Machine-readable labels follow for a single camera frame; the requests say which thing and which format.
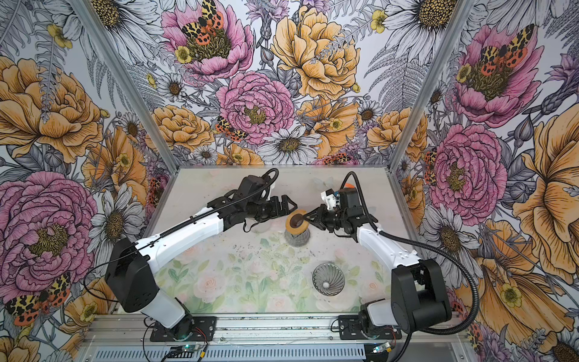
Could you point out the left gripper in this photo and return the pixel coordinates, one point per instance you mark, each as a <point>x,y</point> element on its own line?
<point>276,211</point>

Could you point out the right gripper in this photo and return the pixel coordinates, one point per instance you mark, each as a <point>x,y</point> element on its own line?
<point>320,225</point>

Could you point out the wooden ring dripper holder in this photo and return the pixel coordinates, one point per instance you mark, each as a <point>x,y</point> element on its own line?
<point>296,224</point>

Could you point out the grey ribbed glass pitcher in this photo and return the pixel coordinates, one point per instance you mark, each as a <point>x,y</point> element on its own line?
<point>299,240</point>

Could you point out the clear glass carafe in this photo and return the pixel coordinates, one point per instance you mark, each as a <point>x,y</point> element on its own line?
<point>261,228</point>

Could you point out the grey glass dripper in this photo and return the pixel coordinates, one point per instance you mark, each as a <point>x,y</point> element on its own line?
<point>328,279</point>

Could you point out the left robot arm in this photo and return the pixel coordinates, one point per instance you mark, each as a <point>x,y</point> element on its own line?
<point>130,272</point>

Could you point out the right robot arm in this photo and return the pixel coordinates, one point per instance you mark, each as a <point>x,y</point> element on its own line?
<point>418,298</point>

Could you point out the aluminium front rail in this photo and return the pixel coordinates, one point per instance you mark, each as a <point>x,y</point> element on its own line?
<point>129,330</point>

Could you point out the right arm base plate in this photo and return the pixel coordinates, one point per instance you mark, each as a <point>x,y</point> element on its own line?
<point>353,327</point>

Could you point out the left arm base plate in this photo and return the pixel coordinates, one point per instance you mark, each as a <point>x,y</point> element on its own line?
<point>190,329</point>

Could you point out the right corner frame post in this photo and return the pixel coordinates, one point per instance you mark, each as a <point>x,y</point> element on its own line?
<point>441,56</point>

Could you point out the corner frame post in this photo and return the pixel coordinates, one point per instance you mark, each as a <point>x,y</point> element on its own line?
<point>441,56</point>
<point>104,44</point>

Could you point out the left corner frame post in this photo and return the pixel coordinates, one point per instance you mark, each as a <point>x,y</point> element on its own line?
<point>104,44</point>

